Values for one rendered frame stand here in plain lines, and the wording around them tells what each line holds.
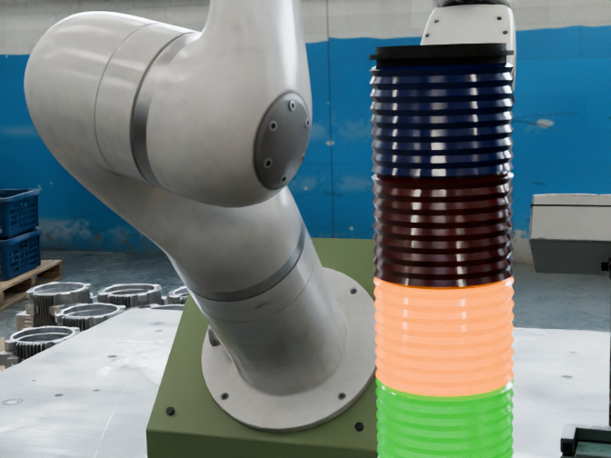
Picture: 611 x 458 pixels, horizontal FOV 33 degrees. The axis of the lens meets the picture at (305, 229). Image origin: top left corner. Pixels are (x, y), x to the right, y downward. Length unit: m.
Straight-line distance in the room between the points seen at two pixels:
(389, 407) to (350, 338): 0.60
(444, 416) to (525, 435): 0.76
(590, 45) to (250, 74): 5.51
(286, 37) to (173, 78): 0.09
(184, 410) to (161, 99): 0.44
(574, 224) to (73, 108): 0.46
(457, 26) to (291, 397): 0.43
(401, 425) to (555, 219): 0.56
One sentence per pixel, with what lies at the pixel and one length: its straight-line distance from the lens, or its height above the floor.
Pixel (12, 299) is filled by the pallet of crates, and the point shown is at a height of 0.02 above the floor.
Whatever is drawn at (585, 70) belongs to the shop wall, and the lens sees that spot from 6.19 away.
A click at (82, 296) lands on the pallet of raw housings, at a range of 3.26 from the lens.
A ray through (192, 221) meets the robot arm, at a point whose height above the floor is 1.09.
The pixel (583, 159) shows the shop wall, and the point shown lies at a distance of 6.22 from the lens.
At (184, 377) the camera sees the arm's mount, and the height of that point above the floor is 0.90.
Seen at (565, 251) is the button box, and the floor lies 1.03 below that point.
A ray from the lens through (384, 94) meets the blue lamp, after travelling 0.43.
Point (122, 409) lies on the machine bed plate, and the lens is 1.32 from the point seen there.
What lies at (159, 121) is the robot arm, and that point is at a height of 1.18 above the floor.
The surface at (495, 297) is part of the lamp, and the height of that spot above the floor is 1.11.
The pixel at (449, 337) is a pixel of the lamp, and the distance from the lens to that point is 0.43.
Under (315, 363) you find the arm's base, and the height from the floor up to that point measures 0.93.
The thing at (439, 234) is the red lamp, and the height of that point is 1.14.
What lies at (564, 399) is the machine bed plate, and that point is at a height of 0.80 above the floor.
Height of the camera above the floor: 1.21
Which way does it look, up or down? 9 degrees down
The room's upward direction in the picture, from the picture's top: 2 degrees counter-clockwise
